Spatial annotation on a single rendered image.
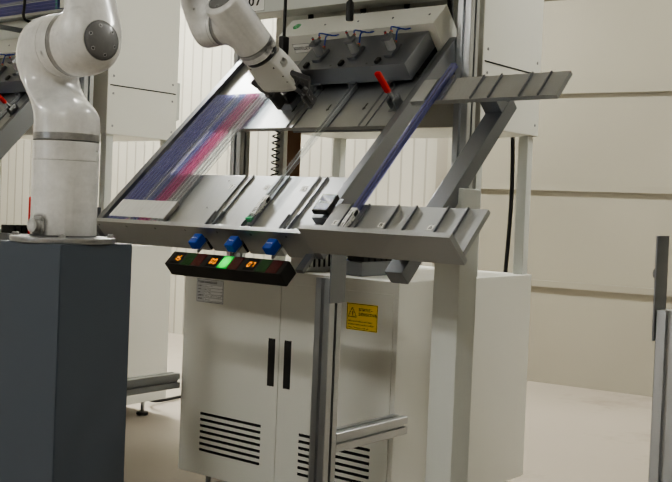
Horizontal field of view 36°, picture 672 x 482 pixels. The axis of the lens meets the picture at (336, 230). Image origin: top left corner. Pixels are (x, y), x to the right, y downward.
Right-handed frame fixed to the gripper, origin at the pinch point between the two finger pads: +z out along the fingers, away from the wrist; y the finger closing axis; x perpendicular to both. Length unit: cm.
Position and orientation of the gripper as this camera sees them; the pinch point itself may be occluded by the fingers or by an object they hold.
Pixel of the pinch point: (295, 102)
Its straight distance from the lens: 236.2
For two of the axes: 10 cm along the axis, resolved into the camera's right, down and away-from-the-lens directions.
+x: -4.0, 7.9, -4.5
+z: 4.7, 6.1, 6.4
